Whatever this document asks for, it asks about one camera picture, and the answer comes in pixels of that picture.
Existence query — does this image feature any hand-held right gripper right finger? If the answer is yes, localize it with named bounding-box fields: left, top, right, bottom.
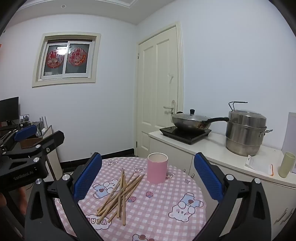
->
left=194, top=152, right=272, bottom=241

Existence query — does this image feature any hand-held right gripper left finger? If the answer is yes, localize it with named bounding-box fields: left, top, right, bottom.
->
left=24, top=152, right=103, bottom=241

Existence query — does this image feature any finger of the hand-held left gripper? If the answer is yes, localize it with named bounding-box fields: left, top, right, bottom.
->
left=5, top=130, right=65, bottom=163
left=0, top=125, right=38, bottom=154

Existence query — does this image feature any bunch of wooden chopsticks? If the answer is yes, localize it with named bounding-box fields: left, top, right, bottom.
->
left=97, top=169, right=145, bottom=226

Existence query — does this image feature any pink cup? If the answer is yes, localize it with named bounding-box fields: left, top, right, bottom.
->
left=147, top=152, right=168, bottom=184

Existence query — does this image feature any brown wooden box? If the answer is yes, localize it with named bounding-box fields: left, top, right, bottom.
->
left=20, top=137, right=43, bottom=150

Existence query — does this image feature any white leaning board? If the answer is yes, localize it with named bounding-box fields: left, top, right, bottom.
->
left=42, top=125, right=63, bottom=180

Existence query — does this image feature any dark desk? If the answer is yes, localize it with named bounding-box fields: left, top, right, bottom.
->
left=0, top=120, right=43, bottom=149

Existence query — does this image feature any black computer monitor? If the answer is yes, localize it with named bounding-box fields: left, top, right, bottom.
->
left=0, top=97, right=19, bottom=124

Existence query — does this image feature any white kitchen cabinet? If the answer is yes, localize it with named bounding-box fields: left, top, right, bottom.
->
left=148, top=130, right=296, bottom=241

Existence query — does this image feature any black induction cooker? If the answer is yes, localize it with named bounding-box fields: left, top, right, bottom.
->
left=159, top=126, right=212, bottom=145

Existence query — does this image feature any white paper booklet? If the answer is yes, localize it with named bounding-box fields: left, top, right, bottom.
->
left=245, top=155, right=275, bottom=176

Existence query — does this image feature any stainless steel steamer pot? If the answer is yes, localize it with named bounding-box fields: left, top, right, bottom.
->
left=225, top=101, right=273, bottom=157

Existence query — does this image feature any glass wok lid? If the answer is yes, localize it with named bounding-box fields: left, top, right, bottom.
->
left=172, top=109, right=209, bottom=121

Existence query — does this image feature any pale green cup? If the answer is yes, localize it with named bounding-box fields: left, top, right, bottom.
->
left=278, top=152, right=296, bottom=178

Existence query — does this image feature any red round window sticker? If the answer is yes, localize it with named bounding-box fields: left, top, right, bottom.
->
left=68, top=47, right=87, bottom=67
left=46, top=49, right=64, bottom=68

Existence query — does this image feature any cream framed window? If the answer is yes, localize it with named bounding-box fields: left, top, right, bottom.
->
left=32, top=32, right=101, bottom=88

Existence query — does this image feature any cream panel door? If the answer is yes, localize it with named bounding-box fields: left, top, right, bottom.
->
left=136, top=22, right=184, bottom=158

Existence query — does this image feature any steel wok with black handle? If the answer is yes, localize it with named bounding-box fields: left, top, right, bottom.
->
left=171, top=113, right=229, bottom=131

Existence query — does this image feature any metal door handle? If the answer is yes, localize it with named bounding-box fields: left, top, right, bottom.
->
left=163, top=100, right=176, bottom=115

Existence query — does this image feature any metal cabinet handle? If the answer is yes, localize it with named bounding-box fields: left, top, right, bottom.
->
left=275, top=207, right=295, bottom=225

